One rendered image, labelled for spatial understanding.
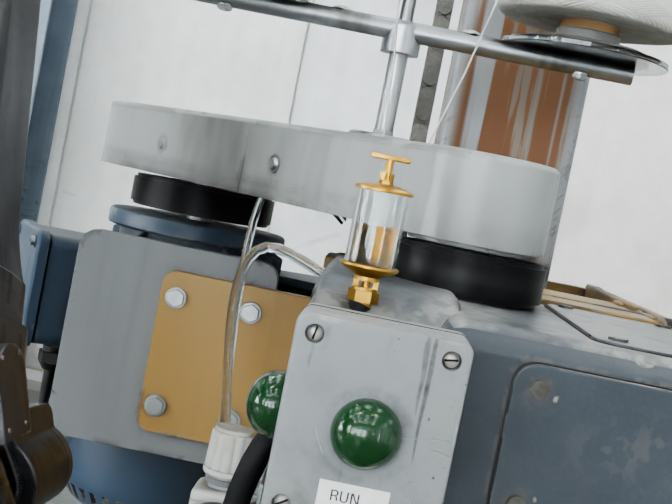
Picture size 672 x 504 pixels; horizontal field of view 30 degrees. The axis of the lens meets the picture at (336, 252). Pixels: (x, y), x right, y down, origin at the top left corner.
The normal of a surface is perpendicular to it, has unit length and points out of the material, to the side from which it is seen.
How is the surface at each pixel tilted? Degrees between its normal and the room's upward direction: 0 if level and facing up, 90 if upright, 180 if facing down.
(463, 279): 90
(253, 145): 90
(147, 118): 90
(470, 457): 90
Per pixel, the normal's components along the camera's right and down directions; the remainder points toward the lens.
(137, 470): 0.00, 0.07
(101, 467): -0.42, -0.01
